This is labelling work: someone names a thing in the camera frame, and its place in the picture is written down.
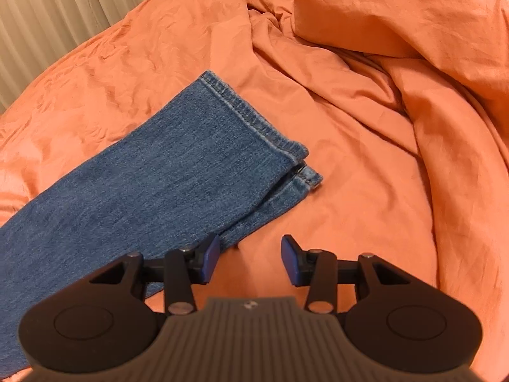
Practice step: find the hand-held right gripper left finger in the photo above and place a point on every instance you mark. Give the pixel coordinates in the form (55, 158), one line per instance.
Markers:
(210, 260)

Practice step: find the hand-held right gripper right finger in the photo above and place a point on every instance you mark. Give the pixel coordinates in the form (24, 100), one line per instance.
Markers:
(290, 260)

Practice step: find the blue denim pants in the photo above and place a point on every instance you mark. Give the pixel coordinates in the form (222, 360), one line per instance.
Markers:
(139, 191)

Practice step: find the orange bed sheet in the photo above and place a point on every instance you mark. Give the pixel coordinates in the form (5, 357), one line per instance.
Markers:
(139, 67)

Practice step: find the orange duvet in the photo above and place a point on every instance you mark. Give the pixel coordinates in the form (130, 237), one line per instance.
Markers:
(397, 16)

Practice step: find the beige pleated curtain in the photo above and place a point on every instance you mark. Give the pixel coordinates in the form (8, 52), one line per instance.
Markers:
(59, 8)

